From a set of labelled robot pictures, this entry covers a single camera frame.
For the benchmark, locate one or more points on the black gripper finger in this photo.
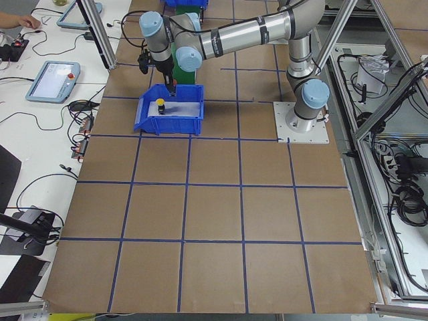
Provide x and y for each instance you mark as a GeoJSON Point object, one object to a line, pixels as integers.
{"type": "Point", "coordinates": [171, 85]}

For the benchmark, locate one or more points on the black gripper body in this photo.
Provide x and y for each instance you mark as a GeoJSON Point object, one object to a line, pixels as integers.
{"type": "Point", "coordinates": [165, 68]}

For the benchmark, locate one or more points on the yellow push button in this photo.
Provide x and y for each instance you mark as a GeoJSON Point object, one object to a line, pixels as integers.
{"type": "Point", "coordinates": [161, 106]}

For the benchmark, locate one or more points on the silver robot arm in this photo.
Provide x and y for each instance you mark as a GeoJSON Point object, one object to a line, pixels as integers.
{"type": "Point", "coordinates": [293, 22]}

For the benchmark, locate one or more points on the person hand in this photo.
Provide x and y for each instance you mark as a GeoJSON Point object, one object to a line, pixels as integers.
{"type": "Point", "coordinates": [28, 21]}

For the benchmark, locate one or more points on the green conveyor belt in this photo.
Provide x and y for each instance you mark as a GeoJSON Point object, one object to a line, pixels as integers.
{"type": "Point", "coordinates": [187, 58]}

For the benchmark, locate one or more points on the white foam pad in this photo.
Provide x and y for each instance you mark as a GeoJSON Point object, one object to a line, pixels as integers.
{"type": "Point", "coordinates": [180, 109]}

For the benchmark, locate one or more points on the blue bin with foam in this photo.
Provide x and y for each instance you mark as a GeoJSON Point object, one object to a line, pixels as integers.
{"type": "Point", "coordinates": [170, 124]}

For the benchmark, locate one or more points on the black power adapter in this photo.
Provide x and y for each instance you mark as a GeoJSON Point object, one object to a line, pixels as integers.
{"type": "Point", "coordinates": [88, 36]}

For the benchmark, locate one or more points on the teach pendant far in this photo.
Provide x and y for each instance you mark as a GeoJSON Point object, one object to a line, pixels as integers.
{"type": "Point", "coordinates": [72, 18]}

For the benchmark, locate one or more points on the teach pendant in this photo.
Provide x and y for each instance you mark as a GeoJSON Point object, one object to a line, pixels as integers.
{"type": "Point", "coordinates": [72, 18]}
{"type": "Point", "coordinates": [54, 82]}

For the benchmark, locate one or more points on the teach pendant near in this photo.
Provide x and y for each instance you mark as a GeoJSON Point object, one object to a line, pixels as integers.
{"type": "Point", "coordinates": [54, 82]}

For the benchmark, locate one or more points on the aluminium frame post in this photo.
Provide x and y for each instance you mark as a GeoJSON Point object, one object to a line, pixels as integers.
{"type": "Point", "coordinates": [93, 20]}

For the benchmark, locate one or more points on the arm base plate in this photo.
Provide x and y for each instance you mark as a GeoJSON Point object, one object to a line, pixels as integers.
{"type": "Point", "coordinates": [294, 130]}

